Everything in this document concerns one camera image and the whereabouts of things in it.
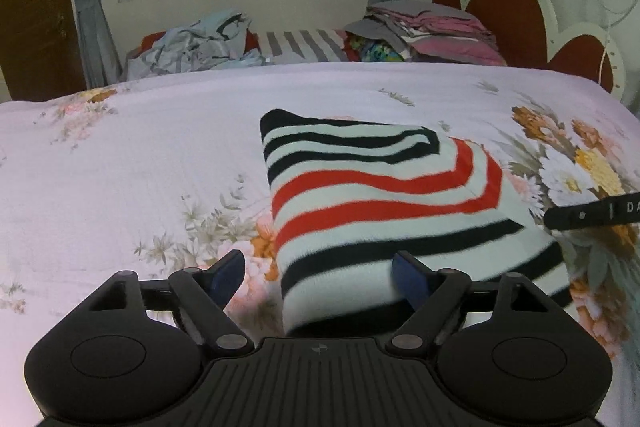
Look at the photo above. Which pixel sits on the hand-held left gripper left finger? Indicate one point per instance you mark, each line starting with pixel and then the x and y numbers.
pixel 227 278

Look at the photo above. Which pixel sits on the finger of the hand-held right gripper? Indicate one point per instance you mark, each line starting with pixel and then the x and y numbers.
pixel 580 214

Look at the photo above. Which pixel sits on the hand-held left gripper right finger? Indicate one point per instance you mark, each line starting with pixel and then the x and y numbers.
pixel 407 280

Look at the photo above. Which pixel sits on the red black white striped sweater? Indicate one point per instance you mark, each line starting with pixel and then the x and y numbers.
pixel 375 207

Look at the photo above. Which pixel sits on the stack of folded clothes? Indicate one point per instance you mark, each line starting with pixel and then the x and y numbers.
pixel 440 32

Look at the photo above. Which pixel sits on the pile of grey clothes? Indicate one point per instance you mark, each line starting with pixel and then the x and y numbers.
pixel 195 42

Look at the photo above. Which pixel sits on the floral pink bed sheet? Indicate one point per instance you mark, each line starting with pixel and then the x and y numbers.
pixel 125 167

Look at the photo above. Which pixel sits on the red and white headboard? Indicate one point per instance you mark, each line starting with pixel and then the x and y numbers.
pixel 510 17

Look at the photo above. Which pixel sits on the colourful printed cloth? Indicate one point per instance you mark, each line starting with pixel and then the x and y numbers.
pixel 380 51

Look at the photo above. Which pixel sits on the grey striped pillow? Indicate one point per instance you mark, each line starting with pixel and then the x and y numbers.
pixel 300 44

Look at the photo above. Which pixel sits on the brown wooden door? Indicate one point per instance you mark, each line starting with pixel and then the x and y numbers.
pixel 35 7

